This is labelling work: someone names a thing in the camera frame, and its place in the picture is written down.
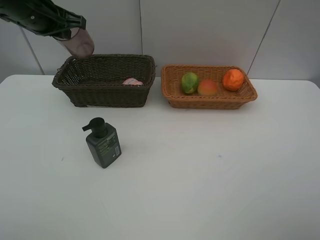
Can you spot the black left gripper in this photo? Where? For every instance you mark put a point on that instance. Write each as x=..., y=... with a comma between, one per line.
x=44, y=18

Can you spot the translucent pink plastic cup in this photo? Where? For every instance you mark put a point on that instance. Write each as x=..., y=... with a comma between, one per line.
x=80, y=44

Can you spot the pink dish soap bottle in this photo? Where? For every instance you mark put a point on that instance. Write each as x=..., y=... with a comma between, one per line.
x=132, y=82

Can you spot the dark green pump bottle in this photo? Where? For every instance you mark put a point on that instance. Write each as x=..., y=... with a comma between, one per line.
x=103, y=142

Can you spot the green mango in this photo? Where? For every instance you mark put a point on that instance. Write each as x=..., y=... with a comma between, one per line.
x=189, y=83

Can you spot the red yellow peach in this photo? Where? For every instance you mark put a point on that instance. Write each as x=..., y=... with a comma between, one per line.
x=207, y=88

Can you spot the orange tangerine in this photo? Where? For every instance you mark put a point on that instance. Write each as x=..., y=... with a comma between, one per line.
x=233, y=80

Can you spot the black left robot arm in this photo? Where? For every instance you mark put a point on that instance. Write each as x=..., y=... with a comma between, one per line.
x=8, y=11

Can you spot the dark brown wicker basket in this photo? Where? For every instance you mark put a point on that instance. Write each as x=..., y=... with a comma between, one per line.
x=97, y=80

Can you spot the orange wicker basket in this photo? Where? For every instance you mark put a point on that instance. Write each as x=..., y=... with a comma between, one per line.
x=171, y=75

